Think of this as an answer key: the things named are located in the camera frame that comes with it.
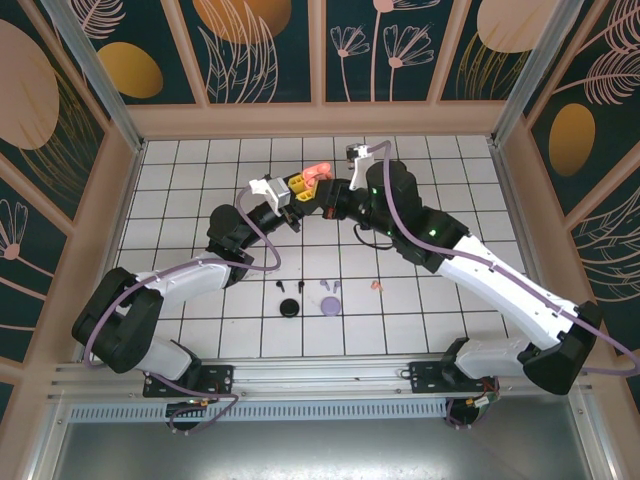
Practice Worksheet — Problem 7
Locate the pink earbud charging case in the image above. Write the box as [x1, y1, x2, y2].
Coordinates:
[291, 161, 333, 197]

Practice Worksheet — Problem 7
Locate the grey metal sheet panel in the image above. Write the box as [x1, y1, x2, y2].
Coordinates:
[29, 419, 616, 480]

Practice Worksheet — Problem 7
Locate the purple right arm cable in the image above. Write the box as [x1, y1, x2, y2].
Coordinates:
[367, 141, 640, 431]

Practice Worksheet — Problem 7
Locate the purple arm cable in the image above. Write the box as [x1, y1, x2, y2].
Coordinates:
[84, 188, 281, 435]
[367, 141, 640, 431]

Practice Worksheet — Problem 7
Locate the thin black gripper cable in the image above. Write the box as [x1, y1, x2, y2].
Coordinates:
[352, 223, 396, 250]

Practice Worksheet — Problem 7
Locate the aluminium side rail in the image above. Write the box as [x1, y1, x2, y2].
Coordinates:
[488, 139, 569, 357]

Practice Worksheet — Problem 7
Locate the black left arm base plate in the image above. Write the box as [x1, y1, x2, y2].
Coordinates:
[142, 364, 236, 399]

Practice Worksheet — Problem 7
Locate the aluminium mounting rail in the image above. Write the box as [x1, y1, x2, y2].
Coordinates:
[47, 353, 596, 402]

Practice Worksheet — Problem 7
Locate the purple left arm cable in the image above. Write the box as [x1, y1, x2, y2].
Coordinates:
[84, 188, 281, 435]

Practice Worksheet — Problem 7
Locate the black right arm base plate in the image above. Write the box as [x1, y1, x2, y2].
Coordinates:
[408, 360, 501, 396]

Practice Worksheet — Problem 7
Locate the aluminium frame post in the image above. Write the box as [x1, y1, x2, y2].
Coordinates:
[42, 0, 147, 154]
[489, 0, 586, 147]

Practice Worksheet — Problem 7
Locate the slotted grey cable duct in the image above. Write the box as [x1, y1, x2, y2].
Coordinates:
[67, 402, 451, 422]

